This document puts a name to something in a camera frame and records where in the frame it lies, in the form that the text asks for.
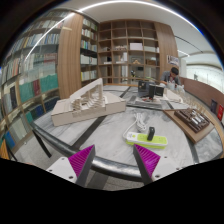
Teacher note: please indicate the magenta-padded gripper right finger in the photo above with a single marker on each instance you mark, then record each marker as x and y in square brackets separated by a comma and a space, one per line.
[150, 161]

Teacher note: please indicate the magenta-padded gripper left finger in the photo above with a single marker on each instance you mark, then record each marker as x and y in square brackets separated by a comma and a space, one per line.
[80, 161]

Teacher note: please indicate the small black charger block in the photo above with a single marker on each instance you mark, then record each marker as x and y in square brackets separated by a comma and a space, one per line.
[151, 133]

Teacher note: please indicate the green and white power strip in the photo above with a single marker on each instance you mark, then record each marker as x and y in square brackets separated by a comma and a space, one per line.
[156, 141]

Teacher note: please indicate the large beige architectural model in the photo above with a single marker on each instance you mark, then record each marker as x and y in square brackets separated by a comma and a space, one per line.
[93, 105]

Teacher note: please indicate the brown model on wooden board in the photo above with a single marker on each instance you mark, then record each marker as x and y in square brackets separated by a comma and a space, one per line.
[193, 121]

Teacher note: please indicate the small white architectural model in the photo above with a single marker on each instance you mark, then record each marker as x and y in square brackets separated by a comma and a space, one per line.
[175, 96]

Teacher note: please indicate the dark block model, grey base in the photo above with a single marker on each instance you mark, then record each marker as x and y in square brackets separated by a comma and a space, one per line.
[148, 91]

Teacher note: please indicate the person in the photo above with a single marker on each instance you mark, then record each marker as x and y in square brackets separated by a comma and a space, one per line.
[171, 76]

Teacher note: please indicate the glass-fronted bookshelf with books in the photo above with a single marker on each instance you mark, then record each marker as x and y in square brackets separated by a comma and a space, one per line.
[30, 73]

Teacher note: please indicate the dark bookshelf with books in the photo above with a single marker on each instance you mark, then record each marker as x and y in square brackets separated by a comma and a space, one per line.
[88, 50]

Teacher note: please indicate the short ceiling light strip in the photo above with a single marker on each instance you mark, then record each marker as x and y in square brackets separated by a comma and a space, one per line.
[183, 53]

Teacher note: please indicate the wooden cubby shelf unit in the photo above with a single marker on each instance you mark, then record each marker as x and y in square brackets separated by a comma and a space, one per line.
[128, 50]

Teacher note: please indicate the long curved ceiling light strip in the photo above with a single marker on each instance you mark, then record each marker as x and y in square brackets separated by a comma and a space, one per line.
[110, 3]

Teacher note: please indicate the framed wall picture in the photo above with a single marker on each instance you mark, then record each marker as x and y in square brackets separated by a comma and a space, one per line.
[173, 60]

